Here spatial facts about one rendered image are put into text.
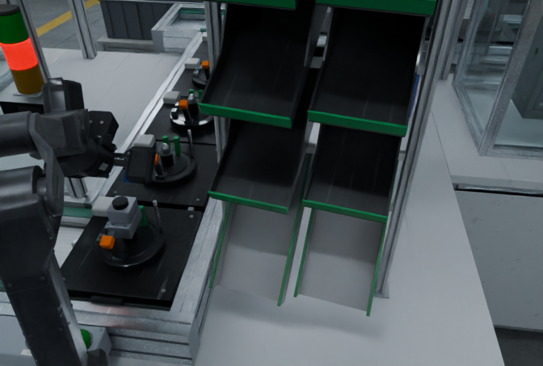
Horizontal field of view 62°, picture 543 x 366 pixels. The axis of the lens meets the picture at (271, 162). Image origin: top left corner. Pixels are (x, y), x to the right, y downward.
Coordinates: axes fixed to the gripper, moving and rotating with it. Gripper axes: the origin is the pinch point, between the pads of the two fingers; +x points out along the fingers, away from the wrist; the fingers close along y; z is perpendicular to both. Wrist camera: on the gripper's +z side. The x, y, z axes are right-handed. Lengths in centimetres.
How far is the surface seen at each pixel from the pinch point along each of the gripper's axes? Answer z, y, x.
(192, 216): -6.7, -10.3, 21.1
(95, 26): 185, 191, 321
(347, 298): -19.3, -44.1, 6.2
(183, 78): 41, 10, 64
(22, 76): 14.9, 18.2, -3.7
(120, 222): -9.7, -0.1, 6.9
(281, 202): -4.5, -31.7, -7.1
